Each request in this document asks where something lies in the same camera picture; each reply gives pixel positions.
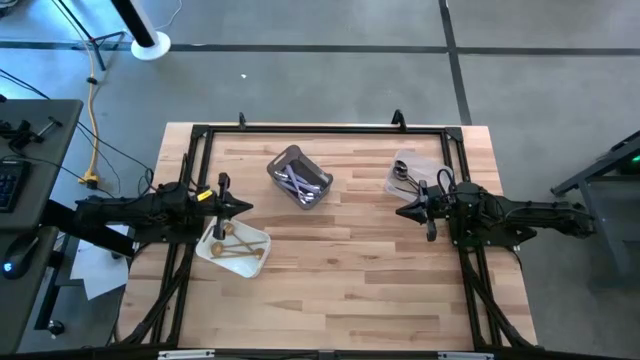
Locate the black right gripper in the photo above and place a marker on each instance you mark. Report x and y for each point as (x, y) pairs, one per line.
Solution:
(431, 230)

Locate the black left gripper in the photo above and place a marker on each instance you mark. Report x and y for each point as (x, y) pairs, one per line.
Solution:
(224, 182)

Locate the gold spoon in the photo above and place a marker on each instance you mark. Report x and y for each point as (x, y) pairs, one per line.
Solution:
(229, 230)
(258, 253)
(240, 251)
(217, 248)

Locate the clear plastic bin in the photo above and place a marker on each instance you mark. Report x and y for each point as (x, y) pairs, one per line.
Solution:
(430, 165)

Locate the grey plastic bin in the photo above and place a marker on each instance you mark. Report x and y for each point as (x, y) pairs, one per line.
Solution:
(275, 165)

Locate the white plastic bin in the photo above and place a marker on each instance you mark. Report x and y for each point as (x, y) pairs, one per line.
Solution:
(240, 267)

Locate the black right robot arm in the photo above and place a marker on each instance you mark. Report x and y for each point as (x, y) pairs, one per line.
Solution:
(540, 212)

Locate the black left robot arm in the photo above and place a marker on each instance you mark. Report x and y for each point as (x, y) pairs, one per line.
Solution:
(125, 210)

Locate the black table clamp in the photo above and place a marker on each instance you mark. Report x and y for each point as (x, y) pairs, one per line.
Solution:
(242, 120)
(398, 119)

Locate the black desk beam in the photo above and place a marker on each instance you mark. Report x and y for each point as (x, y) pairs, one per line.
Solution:
(100, 240)

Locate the white paper sheets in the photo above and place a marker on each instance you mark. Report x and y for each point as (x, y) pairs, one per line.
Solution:
(95, 272)

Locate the black crossbar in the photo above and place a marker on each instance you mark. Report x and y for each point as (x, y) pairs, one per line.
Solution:
(320, 356)

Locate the black pole white round base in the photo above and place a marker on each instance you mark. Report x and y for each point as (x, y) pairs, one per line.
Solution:
(150, 49)

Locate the grey side table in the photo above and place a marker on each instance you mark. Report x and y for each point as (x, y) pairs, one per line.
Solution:
(607, 225)

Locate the black caster wheel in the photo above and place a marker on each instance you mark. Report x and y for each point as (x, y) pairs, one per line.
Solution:
(56, 328)

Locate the black tripod stand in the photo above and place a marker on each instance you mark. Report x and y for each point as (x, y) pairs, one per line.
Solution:
(93, 41)

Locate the black computer green lights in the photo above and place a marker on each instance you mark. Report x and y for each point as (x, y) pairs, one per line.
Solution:
(632, 162)

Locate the black computer mouse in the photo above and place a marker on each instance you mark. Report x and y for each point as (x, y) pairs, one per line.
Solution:
(17, 257)

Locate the black clamp tool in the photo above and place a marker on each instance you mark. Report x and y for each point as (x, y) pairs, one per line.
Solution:
(22, 135)

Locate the black keyboard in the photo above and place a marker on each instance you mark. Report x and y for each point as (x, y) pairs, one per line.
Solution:
(10, 185)

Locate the dark grey desk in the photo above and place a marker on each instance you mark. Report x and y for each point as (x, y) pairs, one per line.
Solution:
(20, 310)

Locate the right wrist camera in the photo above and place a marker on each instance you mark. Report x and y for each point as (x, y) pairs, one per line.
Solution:
(438, 202)

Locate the silver metal bracket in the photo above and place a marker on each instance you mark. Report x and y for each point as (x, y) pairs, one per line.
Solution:
(465, 356)
(185, 355)

